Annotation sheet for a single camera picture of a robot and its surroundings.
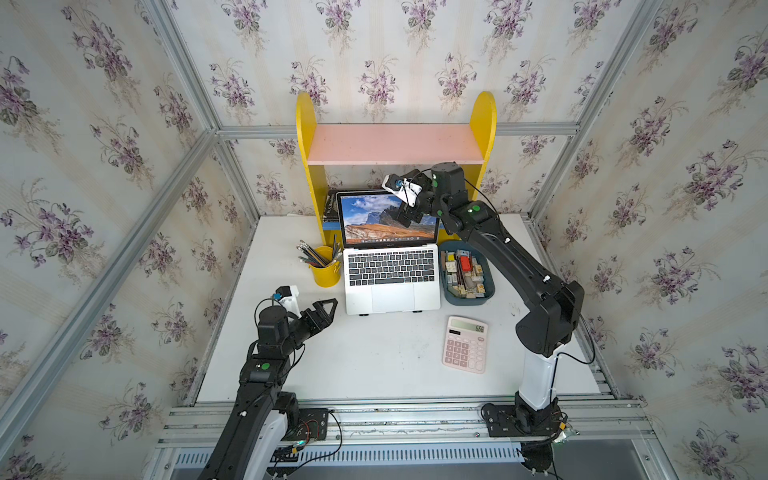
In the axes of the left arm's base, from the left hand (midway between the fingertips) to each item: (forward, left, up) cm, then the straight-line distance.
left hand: (333, 309), depth 79 cm
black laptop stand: (+5, -8, -14) cm, 16 cm away
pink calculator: (-5, -37, -12) cm, 40 cm away
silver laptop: (+17, -15, -4) cm, 23 cm away
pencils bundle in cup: (+19, +9, -2) cm, 21 cm away
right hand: (+25, -18, +21) cm, 37 cm away
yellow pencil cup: (+17, +4, -9) cm, 20 cm away
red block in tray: (+22, -42, -9) cm, 49 cm away
